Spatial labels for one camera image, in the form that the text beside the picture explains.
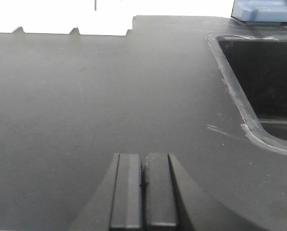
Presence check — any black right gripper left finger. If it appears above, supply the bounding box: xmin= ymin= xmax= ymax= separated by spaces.
xmin=69 ymin=154 xmax=142 ymax=231

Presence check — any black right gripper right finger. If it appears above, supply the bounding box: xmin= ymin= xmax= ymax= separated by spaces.
xmin=145 ymin=153 xmax=233 ymax=231

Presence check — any black lab sink basin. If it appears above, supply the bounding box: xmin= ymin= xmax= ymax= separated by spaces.
xmin=207 ymin=34 xmax=287 ymax=156

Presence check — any white right storage bin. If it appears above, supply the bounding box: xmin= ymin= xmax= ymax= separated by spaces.
xmin=72 ymin=0 xmax=136 ymax=36

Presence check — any white storage bin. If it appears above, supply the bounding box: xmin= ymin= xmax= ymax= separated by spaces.
xmin=72 ymin=0 xmax=136 ymax=36
xmin=14 ymin=0 xmax=77 ymax=34

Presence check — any white middle storage bin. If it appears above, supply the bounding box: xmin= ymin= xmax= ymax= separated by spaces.
xmin=14 ymin=0 xmax=77 ymax=34

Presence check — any blue equipment base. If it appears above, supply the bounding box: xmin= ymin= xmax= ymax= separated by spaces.
xmin=231 ymin=0 xmax=287 ymax=23

